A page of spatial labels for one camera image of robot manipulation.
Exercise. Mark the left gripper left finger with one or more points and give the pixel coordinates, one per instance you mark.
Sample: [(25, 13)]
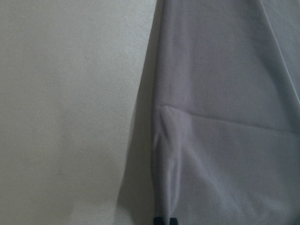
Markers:
[(158, 221)]

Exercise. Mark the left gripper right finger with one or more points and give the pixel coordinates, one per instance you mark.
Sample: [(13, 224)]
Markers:
[(173, 221)]

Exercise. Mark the brown t-shirt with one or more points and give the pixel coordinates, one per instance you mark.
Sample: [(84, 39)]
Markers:
[(226, 113)]

